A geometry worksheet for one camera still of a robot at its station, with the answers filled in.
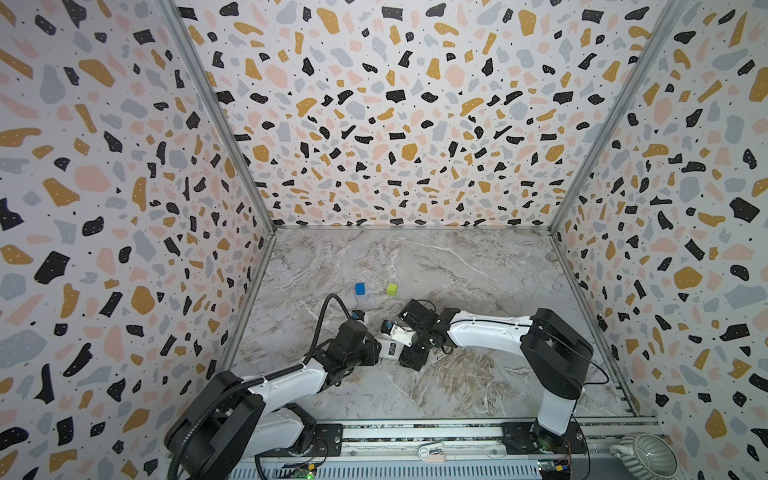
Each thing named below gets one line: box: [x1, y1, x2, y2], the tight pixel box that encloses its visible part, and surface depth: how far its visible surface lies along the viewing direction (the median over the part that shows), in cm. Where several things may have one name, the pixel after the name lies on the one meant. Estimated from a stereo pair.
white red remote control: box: [376, 338, 404, 359], surface depth 89 cm
